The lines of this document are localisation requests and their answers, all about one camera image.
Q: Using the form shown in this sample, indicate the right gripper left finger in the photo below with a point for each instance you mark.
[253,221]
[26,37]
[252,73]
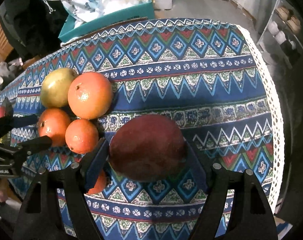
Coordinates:
[39,216]

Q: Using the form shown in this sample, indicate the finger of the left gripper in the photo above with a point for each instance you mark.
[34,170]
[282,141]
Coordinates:
[9,121]
[30,147]

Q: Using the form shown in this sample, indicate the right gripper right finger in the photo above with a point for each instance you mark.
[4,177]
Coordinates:
[251,216]

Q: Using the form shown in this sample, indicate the small orange tangerine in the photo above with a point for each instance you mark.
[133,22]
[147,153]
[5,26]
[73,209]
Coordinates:
[53,123]

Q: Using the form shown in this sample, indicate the small orange mandarin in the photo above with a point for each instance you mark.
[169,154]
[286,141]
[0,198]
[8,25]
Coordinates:
[81,136]

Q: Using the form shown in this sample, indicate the small orange clementine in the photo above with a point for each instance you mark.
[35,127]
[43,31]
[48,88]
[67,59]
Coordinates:
[100,184]

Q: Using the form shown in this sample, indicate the dark red mango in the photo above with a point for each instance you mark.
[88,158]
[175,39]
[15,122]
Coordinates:
[148,148]

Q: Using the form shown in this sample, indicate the red apple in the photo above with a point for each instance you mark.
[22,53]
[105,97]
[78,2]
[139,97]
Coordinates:
[2,111]

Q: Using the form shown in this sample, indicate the grey white clothes pile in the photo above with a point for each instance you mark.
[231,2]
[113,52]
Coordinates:
[10,71]

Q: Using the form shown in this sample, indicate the yellow green pear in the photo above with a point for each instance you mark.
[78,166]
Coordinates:
[54,89]

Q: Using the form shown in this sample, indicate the large orange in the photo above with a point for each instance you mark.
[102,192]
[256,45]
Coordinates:
[90,95]

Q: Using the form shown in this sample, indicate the dark hanging coat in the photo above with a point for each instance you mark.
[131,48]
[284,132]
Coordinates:
[32,27]

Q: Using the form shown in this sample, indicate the patterned blue tablecloth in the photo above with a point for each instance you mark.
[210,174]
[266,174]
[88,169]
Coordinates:
[207,76]

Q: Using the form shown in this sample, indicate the teal storage box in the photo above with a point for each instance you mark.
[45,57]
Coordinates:
[144,10]

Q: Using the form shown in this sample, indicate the white shoe rack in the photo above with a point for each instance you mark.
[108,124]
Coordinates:
[282,37]

